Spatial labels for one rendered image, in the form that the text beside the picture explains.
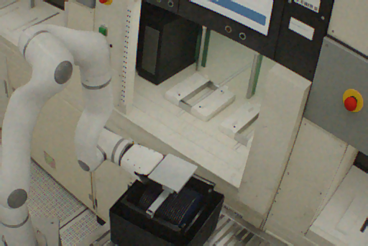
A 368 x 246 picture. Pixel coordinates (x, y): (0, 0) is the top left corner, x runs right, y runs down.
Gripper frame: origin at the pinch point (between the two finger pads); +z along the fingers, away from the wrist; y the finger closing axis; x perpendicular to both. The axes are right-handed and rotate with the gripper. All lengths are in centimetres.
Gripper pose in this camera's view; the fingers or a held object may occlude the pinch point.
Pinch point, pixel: (171, 176)
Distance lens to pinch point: 145.8
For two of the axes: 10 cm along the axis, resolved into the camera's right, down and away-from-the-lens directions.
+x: 1.0, -7.6, -6.4
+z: 8.7, 3.8, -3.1
